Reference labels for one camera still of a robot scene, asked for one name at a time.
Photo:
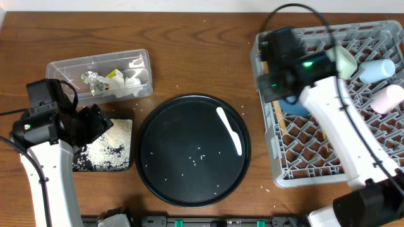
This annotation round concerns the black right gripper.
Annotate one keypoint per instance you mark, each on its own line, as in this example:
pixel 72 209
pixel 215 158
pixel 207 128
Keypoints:
pixel 270 94

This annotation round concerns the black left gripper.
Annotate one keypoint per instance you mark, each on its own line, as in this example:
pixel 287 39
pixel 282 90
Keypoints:
pixel 101 123

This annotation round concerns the wooden chopstick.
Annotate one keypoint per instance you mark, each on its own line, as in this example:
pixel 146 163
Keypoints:
pixel 325 141
pixel 276 104

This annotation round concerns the dark blue bowl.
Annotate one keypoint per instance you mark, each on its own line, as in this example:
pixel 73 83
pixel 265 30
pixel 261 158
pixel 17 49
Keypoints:
pixel 293 106

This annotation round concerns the white rice pile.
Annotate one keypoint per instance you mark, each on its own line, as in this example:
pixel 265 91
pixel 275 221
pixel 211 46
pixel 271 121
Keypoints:
pixel 110 145

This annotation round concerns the clear plastic wrapper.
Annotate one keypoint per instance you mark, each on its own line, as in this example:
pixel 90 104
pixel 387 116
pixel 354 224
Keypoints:
pixel 91 79

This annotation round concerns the white tissue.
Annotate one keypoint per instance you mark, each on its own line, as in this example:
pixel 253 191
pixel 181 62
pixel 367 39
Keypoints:
pixel 115 85
pixel 133 85

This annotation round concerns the white plastic knife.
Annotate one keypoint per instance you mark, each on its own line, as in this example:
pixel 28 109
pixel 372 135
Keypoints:
pixel 235 137

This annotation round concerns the mint green bowl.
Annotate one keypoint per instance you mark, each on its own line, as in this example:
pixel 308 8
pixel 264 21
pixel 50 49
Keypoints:
pixel 345 62

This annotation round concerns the light blue cup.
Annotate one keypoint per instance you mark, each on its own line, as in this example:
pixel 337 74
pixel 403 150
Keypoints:
pixel 377 70

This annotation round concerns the pink cup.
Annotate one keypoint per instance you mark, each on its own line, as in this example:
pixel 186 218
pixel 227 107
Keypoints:
pixel 387 99

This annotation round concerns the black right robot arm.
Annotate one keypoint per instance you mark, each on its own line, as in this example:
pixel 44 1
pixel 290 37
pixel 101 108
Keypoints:
pixel 375 180

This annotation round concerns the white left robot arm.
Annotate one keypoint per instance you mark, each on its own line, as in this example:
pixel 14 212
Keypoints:
pixel 47 136

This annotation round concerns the clear plastic waste bin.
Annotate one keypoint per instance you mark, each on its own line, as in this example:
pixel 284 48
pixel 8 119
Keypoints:
pixel 130 63

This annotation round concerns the round black tray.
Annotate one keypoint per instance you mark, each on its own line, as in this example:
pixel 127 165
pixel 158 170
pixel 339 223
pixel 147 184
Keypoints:
pixel 185 155

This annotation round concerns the black rail with green clips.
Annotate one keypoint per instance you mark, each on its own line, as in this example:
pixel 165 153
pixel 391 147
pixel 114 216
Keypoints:
pixel 163 219

